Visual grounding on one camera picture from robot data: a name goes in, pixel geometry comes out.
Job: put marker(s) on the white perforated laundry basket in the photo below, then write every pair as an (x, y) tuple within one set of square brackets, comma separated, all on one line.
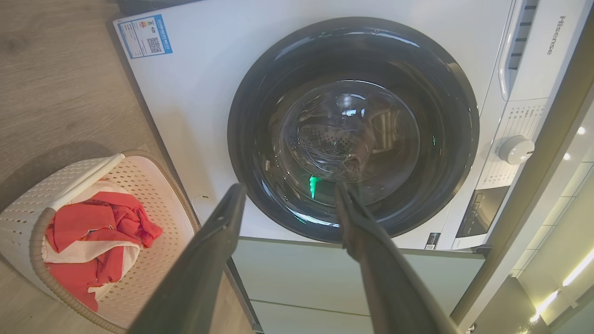
[(158, 195)]

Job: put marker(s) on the white washing machine control knob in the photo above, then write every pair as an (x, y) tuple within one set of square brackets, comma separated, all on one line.
[(515, 150)]

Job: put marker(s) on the white detergent drawer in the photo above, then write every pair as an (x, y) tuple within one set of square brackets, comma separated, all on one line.
[(552, 46)]

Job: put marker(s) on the ceiling light strip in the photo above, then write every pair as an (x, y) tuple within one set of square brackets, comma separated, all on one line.
[(575, 271)]

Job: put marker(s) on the red and white garment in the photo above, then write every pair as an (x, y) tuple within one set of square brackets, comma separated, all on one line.
[(79, 222)]

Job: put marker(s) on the blue energy label sticker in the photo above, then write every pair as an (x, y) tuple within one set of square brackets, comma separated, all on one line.
[(144, 36)]

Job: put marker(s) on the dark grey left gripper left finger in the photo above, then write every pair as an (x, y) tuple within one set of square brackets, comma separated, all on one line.
[(195, 278)]

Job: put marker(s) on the grey countertop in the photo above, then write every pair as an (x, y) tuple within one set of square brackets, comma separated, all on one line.
[(533, 185)]

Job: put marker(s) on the white front-load washing machine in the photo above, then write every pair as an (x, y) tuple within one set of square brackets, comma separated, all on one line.
[(195, 93)]

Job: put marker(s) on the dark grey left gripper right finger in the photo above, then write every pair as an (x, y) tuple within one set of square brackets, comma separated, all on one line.
[(385, 287)]

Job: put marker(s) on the round white filter cover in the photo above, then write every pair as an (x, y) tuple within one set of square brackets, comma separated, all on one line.
[(202, 211)]

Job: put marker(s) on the dark washing machine display panel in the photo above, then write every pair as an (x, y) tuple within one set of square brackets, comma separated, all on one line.
[(482, 211)]

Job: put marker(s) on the small black white sticker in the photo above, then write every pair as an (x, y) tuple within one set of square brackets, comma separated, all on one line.
[(432, 240)]

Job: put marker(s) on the light green cabinet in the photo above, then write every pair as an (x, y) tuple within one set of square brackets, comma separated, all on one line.
[(301, 278)]

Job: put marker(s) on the dark round washing machine door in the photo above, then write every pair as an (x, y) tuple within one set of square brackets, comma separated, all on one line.
[(260, 93)]

